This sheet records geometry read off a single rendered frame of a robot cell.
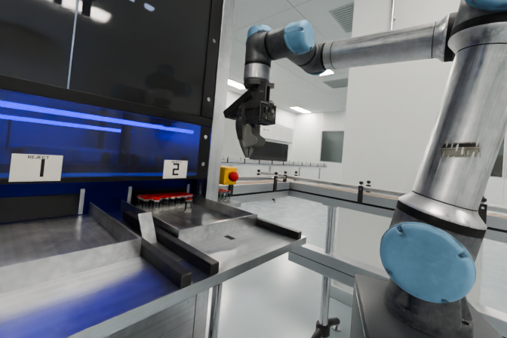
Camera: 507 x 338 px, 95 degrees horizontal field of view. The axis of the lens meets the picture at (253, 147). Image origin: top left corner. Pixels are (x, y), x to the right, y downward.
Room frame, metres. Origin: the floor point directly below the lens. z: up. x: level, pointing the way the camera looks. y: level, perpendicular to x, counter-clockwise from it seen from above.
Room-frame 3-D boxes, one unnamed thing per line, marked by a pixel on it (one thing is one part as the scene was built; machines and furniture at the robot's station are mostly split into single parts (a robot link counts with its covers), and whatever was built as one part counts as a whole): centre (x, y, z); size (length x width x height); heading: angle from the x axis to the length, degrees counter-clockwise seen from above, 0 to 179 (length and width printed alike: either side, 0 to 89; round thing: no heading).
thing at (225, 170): (0.98, 0.11, 1.00); 0.08 x 0.07 x 0.07; 48
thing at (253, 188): (1.29, 0.02, 0.92); 0.69 x 0.15 x 0.16; 138
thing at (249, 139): (0.64, 0.01, 1.13); 0.06 x 0.03 x 0.09; 49
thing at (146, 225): (0.49, 0.18, 0.91); 0.14 x 0.03 x 0.06; 49
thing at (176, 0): (0.73, 0.32, 1.51); 0.43 x 0.01 x 0.59; 138
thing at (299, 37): (0.61, -0.08, 1.39); 0.11 x 0.11 x 0.08; 50
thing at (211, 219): (0.72, 0.18, 0.90); 0.34 x 0.26 x 0.04; 48
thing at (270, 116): (0.65, 0.00, 1.23); 0.09 x 0.08 x 0.12; 49
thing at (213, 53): (0.86, 0.18, 1.40); 0.05 x 0.01 x 0.80; 138
